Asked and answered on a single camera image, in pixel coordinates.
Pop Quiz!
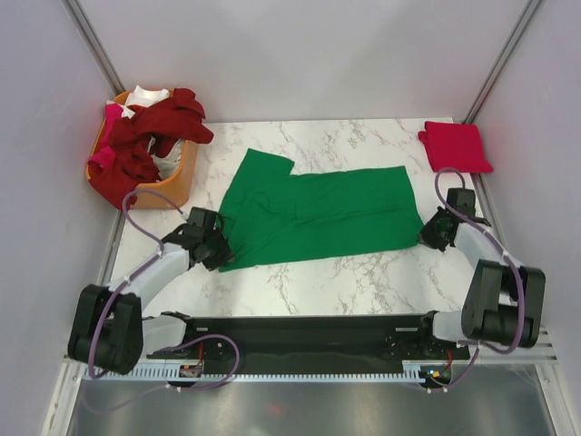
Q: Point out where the green t shirt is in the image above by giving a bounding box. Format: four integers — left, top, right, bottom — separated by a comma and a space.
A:
220, 149, 423, 273

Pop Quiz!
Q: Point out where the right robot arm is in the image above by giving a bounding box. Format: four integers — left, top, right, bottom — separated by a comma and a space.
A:
415, 188, 546, 358

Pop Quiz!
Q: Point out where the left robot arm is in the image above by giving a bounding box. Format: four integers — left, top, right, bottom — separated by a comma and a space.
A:
67, 207, 234, 378

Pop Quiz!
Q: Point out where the folded red t shirt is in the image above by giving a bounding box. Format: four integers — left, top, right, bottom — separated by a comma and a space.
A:
418, 121, 494, 173

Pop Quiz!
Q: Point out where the dark red t shirt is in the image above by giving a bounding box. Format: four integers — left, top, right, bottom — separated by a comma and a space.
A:
89, 88, 214, 211

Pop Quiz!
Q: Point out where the pink t shirt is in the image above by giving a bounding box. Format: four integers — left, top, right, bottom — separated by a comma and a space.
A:
87, 101, 134, 173

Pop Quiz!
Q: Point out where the white t shirt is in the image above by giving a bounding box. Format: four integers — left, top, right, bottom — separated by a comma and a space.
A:
106, 85, 171, 107

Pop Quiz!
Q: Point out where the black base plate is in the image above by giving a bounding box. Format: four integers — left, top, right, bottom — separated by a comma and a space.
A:
148, 313, 469, 373

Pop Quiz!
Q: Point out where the white cable duct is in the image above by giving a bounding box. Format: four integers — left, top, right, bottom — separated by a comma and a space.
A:
122, 361, 450, 382

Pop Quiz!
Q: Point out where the aluminium frame rail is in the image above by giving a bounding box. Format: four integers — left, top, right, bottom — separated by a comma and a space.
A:
533, 328, 557, 361

